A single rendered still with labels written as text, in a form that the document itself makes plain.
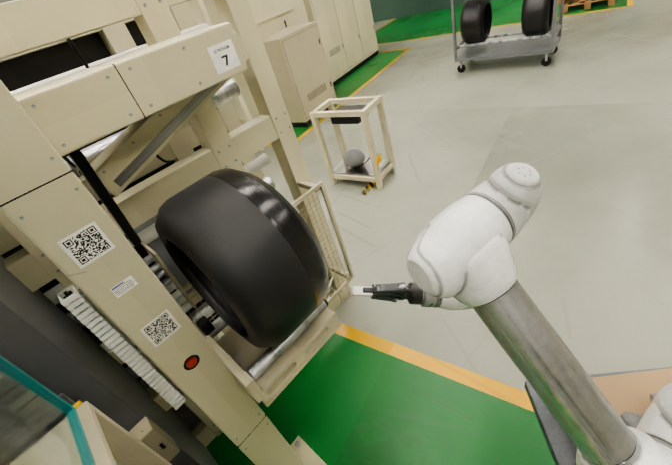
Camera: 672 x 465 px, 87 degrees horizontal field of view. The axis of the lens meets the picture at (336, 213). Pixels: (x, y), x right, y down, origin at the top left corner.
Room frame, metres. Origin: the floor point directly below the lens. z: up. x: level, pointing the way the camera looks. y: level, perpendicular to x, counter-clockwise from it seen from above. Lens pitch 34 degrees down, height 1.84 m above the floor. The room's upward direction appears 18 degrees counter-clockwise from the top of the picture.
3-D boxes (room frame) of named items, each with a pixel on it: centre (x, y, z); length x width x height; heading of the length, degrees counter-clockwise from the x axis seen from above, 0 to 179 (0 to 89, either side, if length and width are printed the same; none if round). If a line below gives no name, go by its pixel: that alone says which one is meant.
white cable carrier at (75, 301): (0.65, 0.61, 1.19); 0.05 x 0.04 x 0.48; 37
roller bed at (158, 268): (1.06, 0.77, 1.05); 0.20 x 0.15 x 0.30; 127
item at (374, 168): (3.19, -0.39, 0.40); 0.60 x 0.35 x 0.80; 47
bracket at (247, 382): (0.78, 0.51, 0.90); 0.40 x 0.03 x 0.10; 37
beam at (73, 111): (1.20, 0.44, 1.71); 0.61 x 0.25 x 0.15; 127
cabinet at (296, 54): (5.65, -0.10, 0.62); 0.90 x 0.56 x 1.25; 137
